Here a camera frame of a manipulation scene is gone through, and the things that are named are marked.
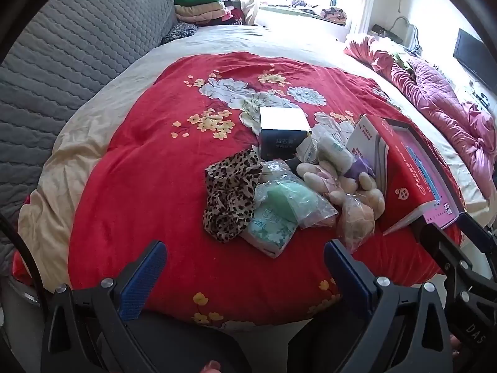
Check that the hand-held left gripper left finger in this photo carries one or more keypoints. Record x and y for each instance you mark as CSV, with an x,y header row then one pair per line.
x,y
143,279

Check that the dark glossy box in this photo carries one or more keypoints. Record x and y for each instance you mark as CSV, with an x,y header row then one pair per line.
x,y
283,140

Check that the pink quilt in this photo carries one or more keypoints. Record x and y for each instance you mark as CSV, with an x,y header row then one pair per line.
x,y
427,89

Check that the leopard print cloth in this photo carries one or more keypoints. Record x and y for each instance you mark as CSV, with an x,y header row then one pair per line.
x,y
229,198

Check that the person's right hand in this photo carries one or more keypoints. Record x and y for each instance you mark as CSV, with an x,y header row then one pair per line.
x,y
455,345

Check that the cream plush toy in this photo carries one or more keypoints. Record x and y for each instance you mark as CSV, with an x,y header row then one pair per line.
x,y
369,198

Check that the grey quilted headboard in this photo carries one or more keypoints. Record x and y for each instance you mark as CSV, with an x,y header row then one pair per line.
x,y
58,66

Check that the clear bag with green cloth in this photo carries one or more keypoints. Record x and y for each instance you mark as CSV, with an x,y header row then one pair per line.
x,y
287,196

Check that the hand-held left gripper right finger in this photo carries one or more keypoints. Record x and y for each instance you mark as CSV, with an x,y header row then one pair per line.
x,y
345,276

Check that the dark patterned pillow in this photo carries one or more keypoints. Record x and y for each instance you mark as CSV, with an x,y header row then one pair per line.
x,y
178,33

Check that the black television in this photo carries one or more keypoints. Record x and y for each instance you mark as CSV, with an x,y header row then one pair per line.
x,y
473,56

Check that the white carton box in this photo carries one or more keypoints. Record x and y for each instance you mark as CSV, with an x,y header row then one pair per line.
x,y
363,140

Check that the black curved bar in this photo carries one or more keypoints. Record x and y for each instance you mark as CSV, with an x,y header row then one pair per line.
x,y
23,248

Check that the white wipes pack yellow corner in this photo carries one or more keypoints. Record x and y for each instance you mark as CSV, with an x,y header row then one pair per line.
x,y
308,149

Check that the stack of folded clothes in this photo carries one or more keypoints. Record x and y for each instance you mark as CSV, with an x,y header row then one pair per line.
x,y
198,9

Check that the dark floral cushion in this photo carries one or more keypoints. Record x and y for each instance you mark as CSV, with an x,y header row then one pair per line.
x,y
334,13

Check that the red gift box pink interior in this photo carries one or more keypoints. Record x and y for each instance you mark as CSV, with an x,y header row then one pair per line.
x,y
403,186

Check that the clear bag with peach item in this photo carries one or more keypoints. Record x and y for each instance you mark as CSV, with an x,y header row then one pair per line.
x,y
355,219

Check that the green floral tissue pack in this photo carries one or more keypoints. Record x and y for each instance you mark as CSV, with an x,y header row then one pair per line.
x,y
268,229

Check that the black device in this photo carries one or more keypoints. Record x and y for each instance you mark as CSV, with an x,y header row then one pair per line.
x,y
384,32

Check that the green cloth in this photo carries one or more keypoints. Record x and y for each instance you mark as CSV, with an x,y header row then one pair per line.
x,y
400,60

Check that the white cotton roll pack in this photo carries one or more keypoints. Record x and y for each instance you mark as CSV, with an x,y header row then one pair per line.
x,y
334,153

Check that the red floral blanket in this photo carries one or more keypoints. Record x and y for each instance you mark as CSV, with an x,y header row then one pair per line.
x,y
147,186

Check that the purple plastic bag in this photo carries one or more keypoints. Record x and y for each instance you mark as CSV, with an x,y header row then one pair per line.
x,y
357,169

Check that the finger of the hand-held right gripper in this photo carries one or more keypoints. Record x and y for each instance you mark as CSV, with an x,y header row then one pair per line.
x,y
438,241
475,227

